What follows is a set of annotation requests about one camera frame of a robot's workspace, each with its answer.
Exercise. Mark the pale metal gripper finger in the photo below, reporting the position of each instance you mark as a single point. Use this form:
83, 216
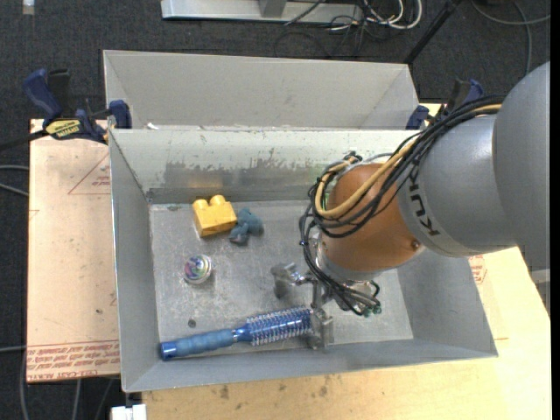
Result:
321, 328
285, 278

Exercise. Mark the grey metal bin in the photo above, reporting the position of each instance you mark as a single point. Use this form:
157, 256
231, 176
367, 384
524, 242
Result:
262, 252

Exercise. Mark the blue hairbrush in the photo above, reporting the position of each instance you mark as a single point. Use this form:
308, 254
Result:
262, 328

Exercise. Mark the blue-grey toy animal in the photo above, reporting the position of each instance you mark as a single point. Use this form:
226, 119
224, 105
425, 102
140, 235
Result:
247, 228

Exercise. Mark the multicoloured spinning top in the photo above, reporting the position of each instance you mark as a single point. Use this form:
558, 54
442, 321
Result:
198, 268

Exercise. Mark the yellow toy brick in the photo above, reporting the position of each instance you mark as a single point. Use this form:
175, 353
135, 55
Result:
212, 219

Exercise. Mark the brown cardboard board red print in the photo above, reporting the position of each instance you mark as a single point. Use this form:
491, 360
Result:
70, 256

